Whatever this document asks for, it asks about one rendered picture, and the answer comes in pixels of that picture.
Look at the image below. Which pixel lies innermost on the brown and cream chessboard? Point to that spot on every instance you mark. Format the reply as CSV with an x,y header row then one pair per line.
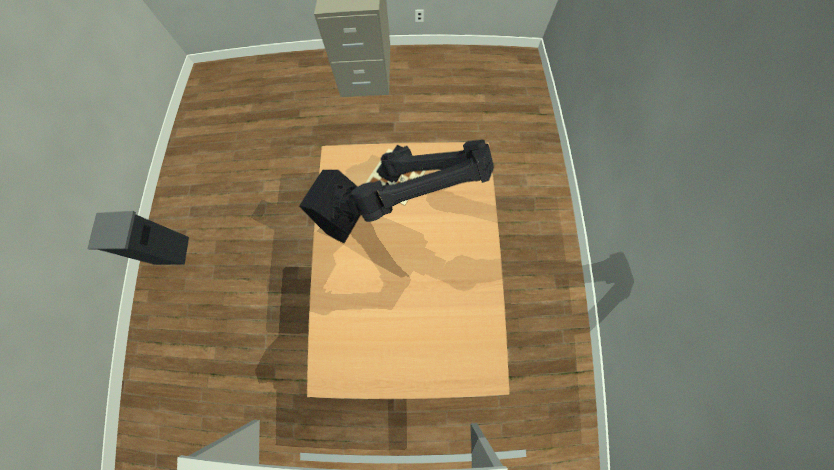
x,y
374,177

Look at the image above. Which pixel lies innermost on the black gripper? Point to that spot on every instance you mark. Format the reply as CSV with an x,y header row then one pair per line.
x,y
386,176

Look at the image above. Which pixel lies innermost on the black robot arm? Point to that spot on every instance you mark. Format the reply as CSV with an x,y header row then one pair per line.
x,y
450,173

